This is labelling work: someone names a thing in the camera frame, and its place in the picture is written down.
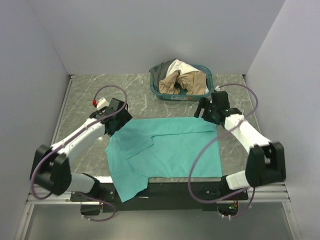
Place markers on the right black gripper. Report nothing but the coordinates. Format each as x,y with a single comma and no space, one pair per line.
203,104

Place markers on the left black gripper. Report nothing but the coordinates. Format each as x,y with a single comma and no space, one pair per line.
124,119

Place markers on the teal plastic laundry basket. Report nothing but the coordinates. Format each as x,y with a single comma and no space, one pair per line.
183,96

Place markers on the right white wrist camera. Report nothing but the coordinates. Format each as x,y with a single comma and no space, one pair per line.
217,89

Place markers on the white t shirt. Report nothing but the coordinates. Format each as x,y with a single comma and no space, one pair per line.
181,67

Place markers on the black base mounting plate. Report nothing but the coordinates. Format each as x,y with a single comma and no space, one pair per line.
157,196

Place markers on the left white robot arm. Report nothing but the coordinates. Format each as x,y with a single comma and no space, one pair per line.
51,165

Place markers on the dark grey t shirt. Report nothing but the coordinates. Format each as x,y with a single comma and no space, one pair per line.
159,72

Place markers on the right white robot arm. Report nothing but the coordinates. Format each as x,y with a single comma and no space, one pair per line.
266,159

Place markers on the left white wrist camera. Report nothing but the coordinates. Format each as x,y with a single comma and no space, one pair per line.
99,104

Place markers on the aluminium frame rail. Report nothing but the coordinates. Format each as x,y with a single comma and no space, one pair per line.
265,194

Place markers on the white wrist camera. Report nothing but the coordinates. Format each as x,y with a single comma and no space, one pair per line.
217,89
99,104

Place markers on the beige t shirt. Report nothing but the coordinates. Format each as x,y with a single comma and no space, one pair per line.
193,82

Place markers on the teal t shirt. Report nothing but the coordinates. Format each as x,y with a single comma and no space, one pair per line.
155,148

